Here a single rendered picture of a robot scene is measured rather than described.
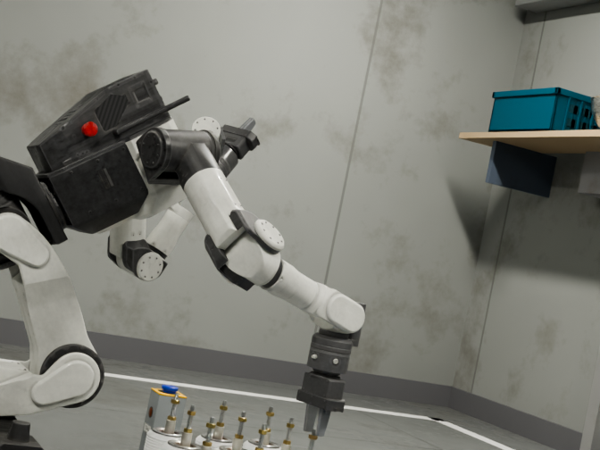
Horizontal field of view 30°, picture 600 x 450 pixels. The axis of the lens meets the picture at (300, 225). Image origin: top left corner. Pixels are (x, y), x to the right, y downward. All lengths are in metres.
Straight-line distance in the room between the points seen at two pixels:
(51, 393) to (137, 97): 0.67
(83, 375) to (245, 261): 0.49
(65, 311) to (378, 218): 3.75
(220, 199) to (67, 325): 0.49
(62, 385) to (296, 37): 3.67
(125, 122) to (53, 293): 0.40
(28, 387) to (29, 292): 0.20
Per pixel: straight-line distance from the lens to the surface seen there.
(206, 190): 2.25
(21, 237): 2.42
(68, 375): 2.47
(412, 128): 6.16
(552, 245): 5.92
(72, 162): 2.42
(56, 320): 2.49
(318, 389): 2.36
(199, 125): 2.56
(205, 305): 5.69
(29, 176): 2.44
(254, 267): 2.20
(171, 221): 2.87
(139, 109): 2.47
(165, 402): 2.66
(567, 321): 5.73
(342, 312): 2.30
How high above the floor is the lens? 0.71
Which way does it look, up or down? 1 degrees up
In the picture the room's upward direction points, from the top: 11 degrees clockwise
